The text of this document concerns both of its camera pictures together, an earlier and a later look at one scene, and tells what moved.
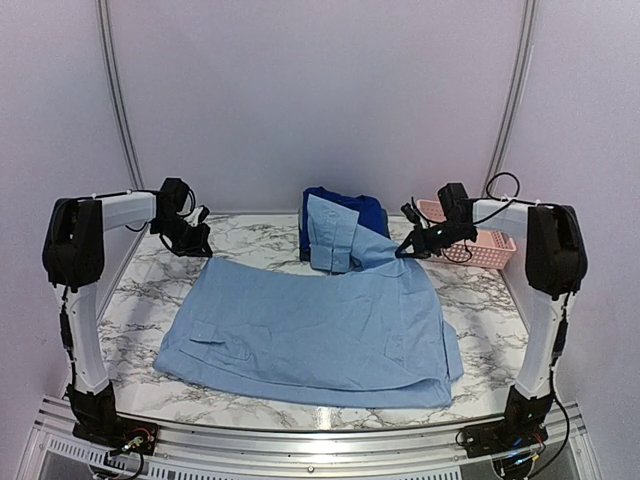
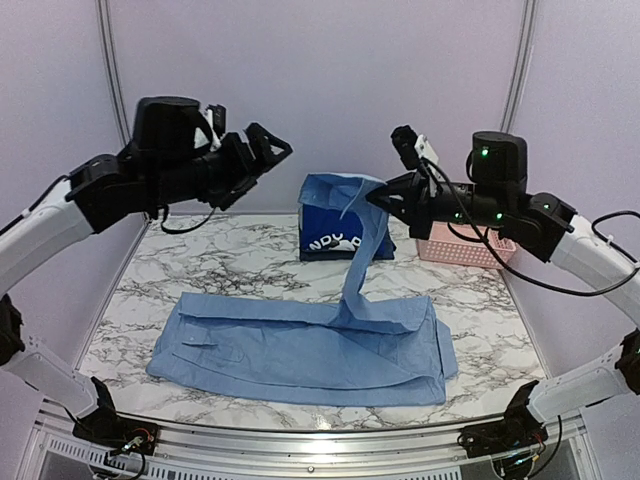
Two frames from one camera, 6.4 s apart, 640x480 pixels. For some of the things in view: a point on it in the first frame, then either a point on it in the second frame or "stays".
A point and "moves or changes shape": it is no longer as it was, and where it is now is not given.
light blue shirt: x=360 y=327 moves or changes shape
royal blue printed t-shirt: x=371 y=213 → x=332 y=234
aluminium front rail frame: x=303 y=452 stays
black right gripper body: x=445 y=237 → x=421 y=209
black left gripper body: x=184 y=241 → x=219 y=177
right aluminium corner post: x=517 y=77 stays
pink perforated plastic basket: x=490 y=249 stays
